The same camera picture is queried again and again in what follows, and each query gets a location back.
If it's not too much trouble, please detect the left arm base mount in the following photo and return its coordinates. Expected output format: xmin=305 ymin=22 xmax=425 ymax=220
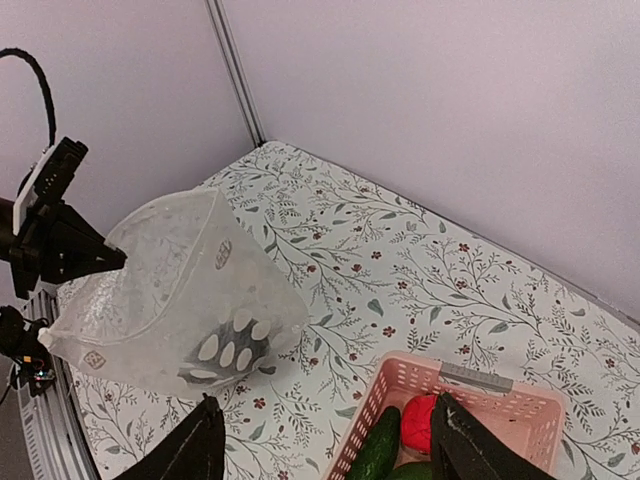
xmin=1 ymin=306 xmax=56 ymax=398

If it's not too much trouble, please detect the clear zip top bag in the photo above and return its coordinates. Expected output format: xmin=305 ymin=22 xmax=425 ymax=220
xmin=38 ymin=188 xmax=308 ymax=398

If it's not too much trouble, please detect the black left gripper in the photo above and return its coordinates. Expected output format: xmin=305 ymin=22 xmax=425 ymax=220
xmin=1 ymin=198 xmax=125 ymax=300

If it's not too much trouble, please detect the red wrinkled apple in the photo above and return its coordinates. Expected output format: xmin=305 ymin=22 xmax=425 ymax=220
xmin=401 ymin=394 xmax=438 ymax=454

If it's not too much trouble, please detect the pink plastic basket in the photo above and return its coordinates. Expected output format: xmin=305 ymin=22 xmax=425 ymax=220
xmin=324 ymin=351 xmax=565 ymax=479

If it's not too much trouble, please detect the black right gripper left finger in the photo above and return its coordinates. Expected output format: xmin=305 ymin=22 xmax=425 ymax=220
xmin=116 ymin=394 xmax=226 ymax=480

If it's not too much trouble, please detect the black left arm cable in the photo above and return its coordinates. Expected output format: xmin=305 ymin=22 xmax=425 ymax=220
xmin=0 ymin=48 xmax=57 ymax=151

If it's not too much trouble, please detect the green avocado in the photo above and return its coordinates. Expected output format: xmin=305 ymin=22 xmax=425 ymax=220
xmin=386 ymin=462 xmax=433 ymax=480

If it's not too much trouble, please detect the dark purple eggplant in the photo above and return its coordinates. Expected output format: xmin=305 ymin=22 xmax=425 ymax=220
xmin=178 ymin=319 xmax=271 ymax=386

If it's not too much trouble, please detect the left aluminium frame post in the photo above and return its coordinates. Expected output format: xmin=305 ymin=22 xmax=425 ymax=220
xmin=205 ymin=0 xmax=267 ymax=147

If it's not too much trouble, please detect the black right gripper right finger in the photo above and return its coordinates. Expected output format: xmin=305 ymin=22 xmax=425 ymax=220
xmin=430 ymin=391 xmax=558 ymax=479

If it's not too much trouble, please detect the green cucumber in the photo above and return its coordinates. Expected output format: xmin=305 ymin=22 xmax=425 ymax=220
xmin=345 ymin=406 xmax=401 ymax=480

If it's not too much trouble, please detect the aluminium front rail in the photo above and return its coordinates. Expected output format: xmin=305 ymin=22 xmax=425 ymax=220
xmin=14 ymin=284 xmax=101 ymax=480

